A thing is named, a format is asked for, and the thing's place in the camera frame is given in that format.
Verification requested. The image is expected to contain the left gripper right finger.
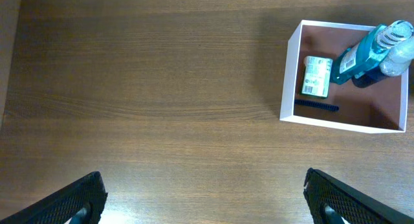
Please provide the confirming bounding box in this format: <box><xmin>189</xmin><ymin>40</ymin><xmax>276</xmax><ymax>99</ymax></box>
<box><xmin>303</xmin><ymin>168</ymin><xmax>413</xmax><ymax>223</ymax></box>

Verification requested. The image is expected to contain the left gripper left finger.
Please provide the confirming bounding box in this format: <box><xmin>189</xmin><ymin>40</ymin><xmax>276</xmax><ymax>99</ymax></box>
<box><xmin>1</xmin><ymin>171</ymin><xmax>108</xmax><ymax>224</ymax></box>

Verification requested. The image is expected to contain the blue disposable razor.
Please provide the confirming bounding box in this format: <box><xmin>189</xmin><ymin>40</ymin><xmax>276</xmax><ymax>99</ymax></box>
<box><xmin>294</xmin><ymin>99</ymin><xmax>339</xmax><ymax>112</ymax></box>

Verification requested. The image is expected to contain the green white small box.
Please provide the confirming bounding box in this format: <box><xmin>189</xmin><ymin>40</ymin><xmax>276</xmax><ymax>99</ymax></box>
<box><xmin>301</xmin><ymin>56</ymin><xmax>333</xmax><ymax>98</ymax></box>

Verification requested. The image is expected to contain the blue mouthwash bottle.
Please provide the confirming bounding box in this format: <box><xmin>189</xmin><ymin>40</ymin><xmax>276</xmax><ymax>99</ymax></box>
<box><xmin>330</xmin><ymin>20</ymin><xmax>413</xmax><ymax>85</ymax></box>

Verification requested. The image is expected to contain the clear purple soap pump bottle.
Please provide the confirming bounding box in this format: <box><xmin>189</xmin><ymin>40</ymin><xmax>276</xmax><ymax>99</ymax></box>
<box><xmin>351</xmin><ymin>36</ymin><xmax>414</xmax><ymax>89</ymax></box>

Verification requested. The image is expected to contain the white open cardboard box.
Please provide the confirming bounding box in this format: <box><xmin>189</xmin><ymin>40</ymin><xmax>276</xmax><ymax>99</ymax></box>
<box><xmin>279</xmin><ymin>20</ymin><xmax>409</xmax><ymax>133</ymax></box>

